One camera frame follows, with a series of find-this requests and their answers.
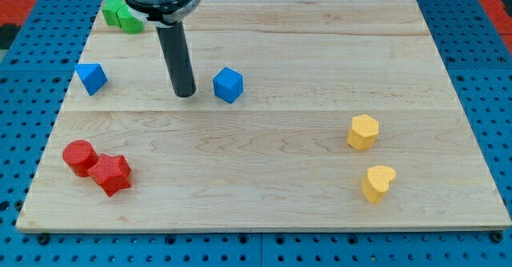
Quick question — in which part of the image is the wooden board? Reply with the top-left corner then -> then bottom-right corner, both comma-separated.
17,0 -> 511,233

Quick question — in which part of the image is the red star block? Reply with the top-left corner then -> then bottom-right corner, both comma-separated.
87,153 -> 131,197

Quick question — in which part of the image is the yellow heart block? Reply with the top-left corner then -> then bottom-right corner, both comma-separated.
360,165 -> 397,204

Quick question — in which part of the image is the red cylinder block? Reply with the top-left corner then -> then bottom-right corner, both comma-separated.
62,140 -> 99,177

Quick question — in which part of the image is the yellow hexagon block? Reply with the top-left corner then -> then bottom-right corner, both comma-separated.
346,114 -> 379,150

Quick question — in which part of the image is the green cube block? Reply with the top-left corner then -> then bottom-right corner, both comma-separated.
101,0 -> 124,28

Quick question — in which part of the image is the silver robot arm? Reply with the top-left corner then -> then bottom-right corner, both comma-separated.
125,0 -> 201,98

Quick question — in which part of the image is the green half-round block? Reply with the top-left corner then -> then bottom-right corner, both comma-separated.
117,5 -> 144,34

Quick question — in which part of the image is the blue cube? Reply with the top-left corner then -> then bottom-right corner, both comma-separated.
213,67 -> 243,104

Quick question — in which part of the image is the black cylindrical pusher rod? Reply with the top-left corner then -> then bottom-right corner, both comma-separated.
156,22 -> 196,98

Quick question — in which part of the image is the blue triangular block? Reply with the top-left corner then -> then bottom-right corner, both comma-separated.
75,63 -> 108,96

